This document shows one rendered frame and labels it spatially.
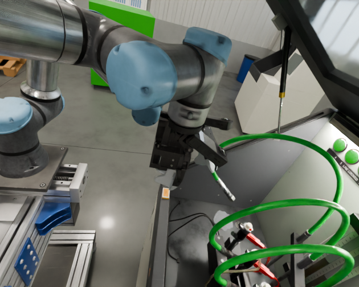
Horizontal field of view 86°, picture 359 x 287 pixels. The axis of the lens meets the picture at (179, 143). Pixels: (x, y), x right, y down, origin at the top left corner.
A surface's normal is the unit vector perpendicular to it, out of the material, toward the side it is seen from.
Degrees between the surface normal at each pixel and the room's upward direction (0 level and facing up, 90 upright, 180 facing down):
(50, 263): 0
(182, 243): 0
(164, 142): 90
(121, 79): 90
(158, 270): 0
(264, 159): 90
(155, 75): 65
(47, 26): 70
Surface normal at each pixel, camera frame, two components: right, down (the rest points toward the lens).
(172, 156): -0.01, 0.60
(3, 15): 0.82, 0.21
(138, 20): 0.25, 0.63
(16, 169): 0.42, 0.37
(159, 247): 0.24, -0.77
